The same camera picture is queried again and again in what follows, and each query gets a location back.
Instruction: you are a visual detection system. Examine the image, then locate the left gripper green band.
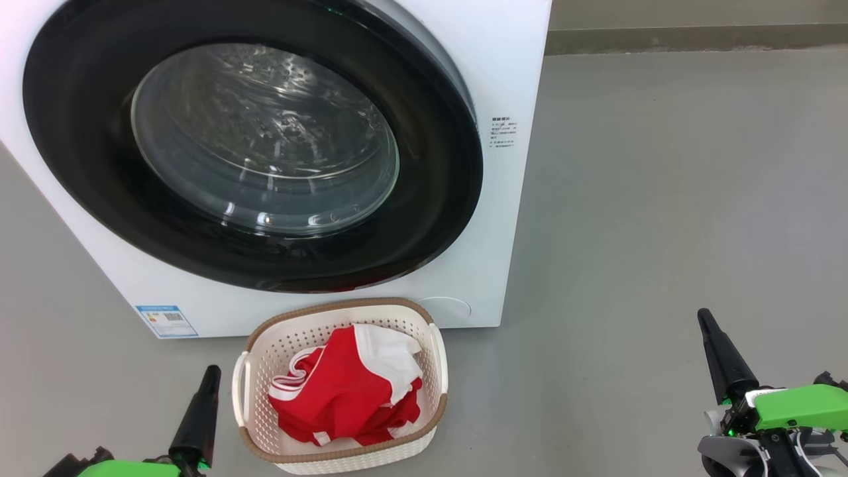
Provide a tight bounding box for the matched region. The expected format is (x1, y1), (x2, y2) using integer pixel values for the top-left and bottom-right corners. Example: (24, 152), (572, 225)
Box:
(78, 365), (222, 477)

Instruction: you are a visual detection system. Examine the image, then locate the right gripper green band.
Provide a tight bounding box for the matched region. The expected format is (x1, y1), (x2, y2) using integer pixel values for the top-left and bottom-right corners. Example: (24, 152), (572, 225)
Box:
(697, 308), (848, 438)

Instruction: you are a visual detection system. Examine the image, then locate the dark round glass washer door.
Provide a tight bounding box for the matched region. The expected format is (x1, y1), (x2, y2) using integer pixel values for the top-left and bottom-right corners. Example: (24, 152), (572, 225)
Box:
(22, 0), (484, 294)

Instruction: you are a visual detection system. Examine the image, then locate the cream perforated basket brown rim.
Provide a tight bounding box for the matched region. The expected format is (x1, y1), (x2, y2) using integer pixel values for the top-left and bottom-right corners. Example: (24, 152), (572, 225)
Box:
(231, 297), (449, 475)

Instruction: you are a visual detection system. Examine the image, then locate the white front-load washing machine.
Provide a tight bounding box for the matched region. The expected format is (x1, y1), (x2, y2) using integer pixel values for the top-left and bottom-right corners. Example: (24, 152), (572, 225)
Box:
(0, 0), (553, 339)

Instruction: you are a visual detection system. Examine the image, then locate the blue energy label sticker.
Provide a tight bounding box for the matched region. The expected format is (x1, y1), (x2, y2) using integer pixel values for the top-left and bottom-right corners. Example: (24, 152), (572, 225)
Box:
(135, 305), (199, 339)

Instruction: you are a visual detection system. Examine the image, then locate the round white filter cover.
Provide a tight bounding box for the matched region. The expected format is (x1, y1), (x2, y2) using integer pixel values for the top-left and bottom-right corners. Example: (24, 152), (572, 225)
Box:
(416, 296), (472, 322)

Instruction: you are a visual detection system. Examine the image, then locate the black printed text sticker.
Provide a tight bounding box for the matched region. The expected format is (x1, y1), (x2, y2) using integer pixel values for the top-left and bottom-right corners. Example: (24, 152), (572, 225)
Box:
(490, 117), (519, 150)

